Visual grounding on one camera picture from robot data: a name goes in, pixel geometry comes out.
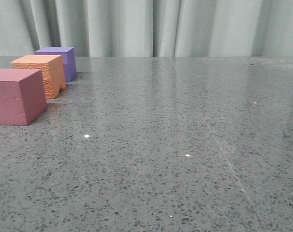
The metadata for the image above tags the orange foam cube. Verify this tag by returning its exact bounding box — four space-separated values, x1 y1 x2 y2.
11 55 66 99

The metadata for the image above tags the purple foam cube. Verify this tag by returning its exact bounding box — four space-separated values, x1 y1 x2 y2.
35 47 77 83

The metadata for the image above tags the pink foam cube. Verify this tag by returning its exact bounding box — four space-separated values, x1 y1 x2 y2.
0 69 47 126

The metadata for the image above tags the pale green curtain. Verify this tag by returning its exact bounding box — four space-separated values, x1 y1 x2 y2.
0 0 293 57

